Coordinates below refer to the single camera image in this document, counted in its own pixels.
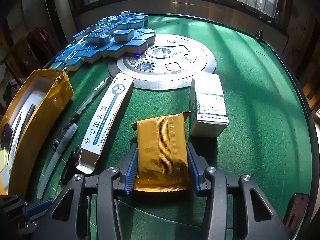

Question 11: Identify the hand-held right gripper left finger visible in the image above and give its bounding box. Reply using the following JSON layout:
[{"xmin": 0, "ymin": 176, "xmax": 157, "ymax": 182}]
[{"xmin": 34, "ymin": 142, "xmax": 139, "ymax": 240}]

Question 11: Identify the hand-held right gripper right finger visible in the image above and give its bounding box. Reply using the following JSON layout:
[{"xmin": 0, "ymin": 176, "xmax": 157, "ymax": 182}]
[{"xmin": 186, "ymin": 142, "xmax": 292, "ymax": 240}]

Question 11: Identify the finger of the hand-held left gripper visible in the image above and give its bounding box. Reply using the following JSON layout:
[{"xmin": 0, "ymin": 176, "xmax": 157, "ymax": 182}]
[{"xmin": 25, "ymin": 198, "xmax": 54, "ymax": 222}]

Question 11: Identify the gold foil packet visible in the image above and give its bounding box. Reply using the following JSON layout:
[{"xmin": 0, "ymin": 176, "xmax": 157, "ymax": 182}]
[{"xmin": 131, "ymin": 111, "xmax": 192, "ymax": 192}]

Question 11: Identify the black fan-shaped plastic part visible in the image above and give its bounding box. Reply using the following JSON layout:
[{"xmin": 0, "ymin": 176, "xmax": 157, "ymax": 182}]
[{"xmin": 0, "ymin": 124, "xmax": 13, "ymax": 150}]

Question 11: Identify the slim black pen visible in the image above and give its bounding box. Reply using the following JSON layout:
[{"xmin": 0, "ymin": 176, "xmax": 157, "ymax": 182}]
[
  {"xmin": 11, "ymin": 111, "xmax": 23, "ymax": 150},
  {"xmin": 24, "ymin": 104, "xmax": 36, "ymax": 140}
]

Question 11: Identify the yellow taped cardboard box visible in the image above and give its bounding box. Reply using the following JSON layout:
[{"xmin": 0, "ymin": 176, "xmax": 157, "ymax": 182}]
[{"xmin": 0, "ymin": 68, "xmax": 74, "ymax": 200}]

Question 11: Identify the translucent white pen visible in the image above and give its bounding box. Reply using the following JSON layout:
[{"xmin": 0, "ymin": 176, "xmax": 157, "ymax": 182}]
[{"xmin": 37, "ymin": 123, "xmax": 78, "ymax": 199}]

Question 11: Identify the black gel pen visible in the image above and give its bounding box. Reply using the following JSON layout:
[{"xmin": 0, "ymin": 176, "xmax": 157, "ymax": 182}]
[{"xmin": 61, "ymin": 147, "xmax": 80, "ymax": 187}]

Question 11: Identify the long white ointment box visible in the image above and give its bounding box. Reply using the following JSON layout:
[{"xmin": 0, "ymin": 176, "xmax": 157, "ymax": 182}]
[{"xmin": 76, "ymin": 72, "xmax": 135, "ymax": 175}]

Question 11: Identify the white medicine box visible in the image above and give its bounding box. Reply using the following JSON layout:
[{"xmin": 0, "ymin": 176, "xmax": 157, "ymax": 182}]
[{"xmin": 189, "ymin": 73, "xmax": 230, "ymax": 138}]

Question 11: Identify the clear gel pen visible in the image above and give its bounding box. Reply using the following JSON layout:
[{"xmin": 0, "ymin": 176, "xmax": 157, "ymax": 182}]
[{"xmin": 51, "ymin": 76, "xmax": 112, "ymax": 152}]

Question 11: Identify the round silver table console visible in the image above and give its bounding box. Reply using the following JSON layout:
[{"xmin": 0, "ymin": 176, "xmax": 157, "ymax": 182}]
[{"xmin": 108, "ymin": 34, "xmax": 217, "ymax": 90}]

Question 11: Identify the pile of blue mahjong tiles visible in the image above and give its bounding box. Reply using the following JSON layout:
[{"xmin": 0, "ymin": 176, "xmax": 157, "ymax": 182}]
[{"xmin": 50, "ymin": 10, "xmax": 156, "ymax": 72}]

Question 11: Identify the purple cloth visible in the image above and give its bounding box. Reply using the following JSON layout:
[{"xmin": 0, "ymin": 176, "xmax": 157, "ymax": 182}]
[{"xmin": 27, "ymin": 27, "xmax": 52, "ymax": 60}]

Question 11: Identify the white standing air conditioner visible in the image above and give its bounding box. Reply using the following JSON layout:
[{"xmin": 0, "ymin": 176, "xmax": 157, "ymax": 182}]
[{"xmin": 42, "ymin": 0, "xmax": 75, "ymax": 40}]

